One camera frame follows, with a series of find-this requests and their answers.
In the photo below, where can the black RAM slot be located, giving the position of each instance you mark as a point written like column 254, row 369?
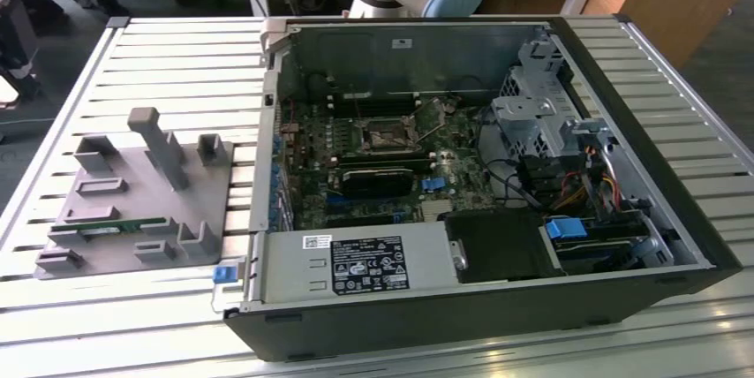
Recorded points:
column 376, row 97
column 376, row 109
column 383, row 164
column 383, row 157

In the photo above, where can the CPU socket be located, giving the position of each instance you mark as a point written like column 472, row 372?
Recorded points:
column 385, row 137

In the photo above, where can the grey plastic parts rack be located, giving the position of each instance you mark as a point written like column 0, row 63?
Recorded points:
column 141, row 201

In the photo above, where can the green RAM stick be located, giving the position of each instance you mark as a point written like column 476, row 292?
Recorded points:
column 137, row 221

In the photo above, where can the blue case latch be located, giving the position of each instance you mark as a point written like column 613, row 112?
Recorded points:
column 225, row 274

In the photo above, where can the silver power supply with label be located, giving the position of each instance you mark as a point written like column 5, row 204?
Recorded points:
column 282, row 263

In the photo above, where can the black graphics card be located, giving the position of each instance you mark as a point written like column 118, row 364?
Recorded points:
column 376, row 183

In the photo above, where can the thin metal locking lever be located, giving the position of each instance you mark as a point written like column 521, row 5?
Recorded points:
column 435, row 130

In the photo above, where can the blue motherboard connector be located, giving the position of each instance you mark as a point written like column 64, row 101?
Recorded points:
column 433, row 184

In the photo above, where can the green motherboard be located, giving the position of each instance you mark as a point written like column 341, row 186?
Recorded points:
column 459, row 166

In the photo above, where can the small silver heat sink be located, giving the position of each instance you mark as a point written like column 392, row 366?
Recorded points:
column 436, row 210

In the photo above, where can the silver metal drive cage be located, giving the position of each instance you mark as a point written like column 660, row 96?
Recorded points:
column 524, row 113

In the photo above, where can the black open PC case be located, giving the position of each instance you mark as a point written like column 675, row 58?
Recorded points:
column 412, row 329

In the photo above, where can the black plastic shroud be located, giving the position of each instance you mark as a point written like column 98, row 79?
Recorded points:
column 500, row 245

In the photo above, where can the blue disk carrier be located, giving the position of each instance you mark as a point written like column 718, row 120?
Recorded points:
column 565, row 229

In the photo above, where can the brown wooden cabinet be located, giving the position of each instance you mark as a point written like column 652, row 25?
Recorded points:
column 695, row 7

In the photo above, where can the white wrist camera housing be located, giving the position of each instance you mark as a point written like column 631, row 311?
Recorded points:
column 6, row 91

